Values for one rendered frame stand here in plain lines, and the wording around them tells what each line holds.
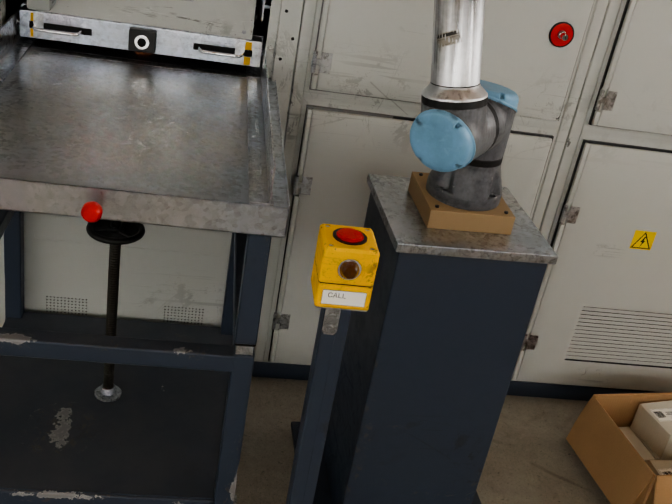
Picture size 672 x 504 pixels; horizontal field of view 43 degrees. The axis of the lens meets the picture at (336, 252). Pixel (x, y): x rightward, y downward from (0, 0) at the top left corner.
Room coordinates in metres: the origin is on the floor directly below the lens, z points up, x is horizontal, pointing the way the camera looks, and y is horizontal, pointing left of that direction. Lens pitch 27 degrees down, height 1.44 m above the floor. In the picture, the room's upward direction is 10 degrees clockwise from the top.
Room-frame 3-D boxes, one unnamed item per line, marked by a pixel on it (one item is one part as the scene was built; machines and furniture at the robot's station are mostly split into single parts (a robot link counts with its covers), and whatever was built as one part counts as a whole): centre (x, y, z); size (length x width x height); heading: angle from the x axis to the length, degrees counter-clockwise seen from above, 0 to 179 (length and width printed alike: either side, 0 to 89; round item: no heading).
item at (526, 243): (1.61, -0.23, 0.74); 0.32 x 0.32 x 0.02; 13
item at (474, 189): (1.61, -0.23, 0.84); 0.15 x 0.15 x 0.10
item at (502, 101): (1.60, -0.23, 0.96); 0.13 x 0.12 x 0.14; 153
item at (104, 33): (1.94, 0.52, 0.89); 0.54 x 0.05 x 0.06; 100
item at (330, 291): (1.10, -0.02, 0.85); 0.08 x 0.08 x 0.10; 10
